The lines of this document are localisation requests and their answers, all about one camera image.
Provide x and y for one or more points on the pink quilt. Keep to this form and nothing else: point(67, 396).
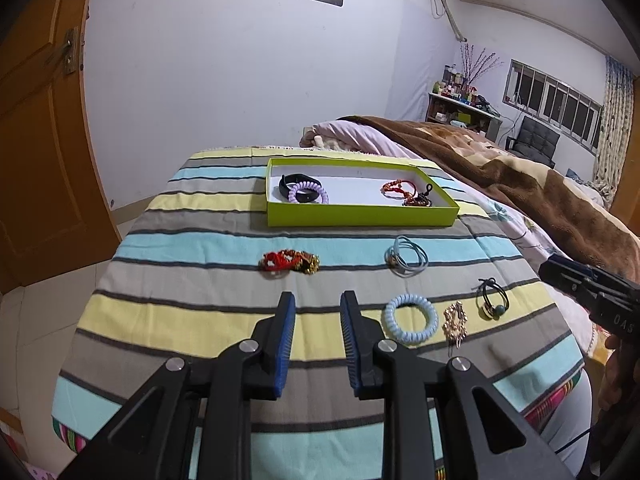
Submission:
point(360, 137)

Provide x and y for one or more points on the row of bottles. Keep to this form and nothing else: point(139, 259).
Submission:
point(452, 85)

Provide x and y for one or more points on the pink flower branches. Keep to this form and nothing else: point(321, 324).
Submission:
point(475, 62)

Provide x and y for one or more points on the black chair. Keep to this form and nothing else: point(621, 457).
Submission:
point(537, 137)

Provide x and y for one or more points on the metal door latch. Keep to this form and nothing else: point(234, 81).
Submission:
point(67, 52)

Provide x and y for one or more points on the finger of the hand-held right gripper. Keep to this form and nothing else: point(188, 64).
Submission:
point(565, 280)
point(575, 264)

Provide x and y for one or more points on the person's right hand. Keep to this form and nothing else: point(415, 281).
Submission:
point(611, 375)

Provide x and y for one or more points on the black wristband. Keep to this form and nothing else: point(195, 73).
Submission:
point(286, 191)

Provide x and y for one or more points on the patterned curtain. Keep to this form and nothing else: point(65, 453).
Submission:
point(615, 135)

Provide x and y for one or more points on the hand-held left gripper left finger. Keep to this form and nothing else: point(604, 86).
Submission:
point(281, 345)

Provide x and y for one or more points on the small green box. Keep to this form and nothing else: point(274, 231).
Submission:
point(460, 120)

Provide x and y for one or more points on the brown plush blanket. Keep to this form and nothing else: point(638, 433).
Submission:
point(525, 180)

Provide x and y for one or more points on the air conditioner pipe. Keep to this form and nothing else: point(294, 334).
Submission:
point(447, 12)

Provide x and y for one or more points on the white shelf desk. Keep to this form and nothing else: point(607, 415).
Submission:
point(465, 110)

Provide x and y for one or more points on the green cardboard box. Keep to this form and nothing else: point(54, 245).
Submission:
point(350, 216)

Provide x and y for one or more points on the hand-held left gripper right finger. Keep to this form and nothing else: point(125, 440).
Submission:
point(351, 345)

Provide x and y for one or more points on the wooden door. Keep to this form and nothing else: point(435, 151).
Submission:
point(40, 160)

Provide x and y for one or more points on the barred window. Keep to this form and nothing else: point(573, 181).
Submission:
point(550, 100)

